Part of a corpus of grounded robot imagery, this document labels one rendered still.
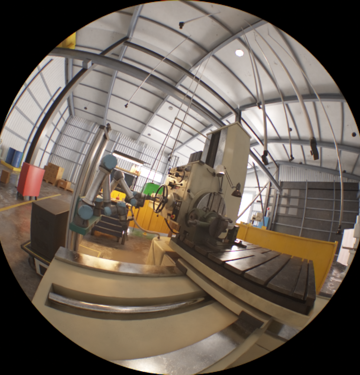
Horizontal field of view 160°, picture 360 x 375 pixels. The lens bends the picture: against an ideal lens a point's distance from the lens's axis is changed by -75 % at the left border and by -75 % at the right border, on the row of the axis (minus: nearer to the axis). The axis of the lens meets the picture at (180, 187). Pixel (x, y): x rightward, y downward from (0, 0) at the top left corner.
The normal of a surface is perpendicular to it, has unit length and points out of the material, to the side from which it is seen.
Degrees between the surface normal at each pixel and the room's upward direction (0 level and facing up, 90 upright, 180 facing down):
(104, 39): 169
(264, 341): 90
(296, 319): 90
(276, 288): 90
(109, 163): 82
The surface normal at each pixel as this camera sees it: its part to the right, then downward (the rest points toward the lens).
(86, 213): 0.64, 0.22
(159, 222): 0.51, 0.03
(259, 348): -0.81, -0.32
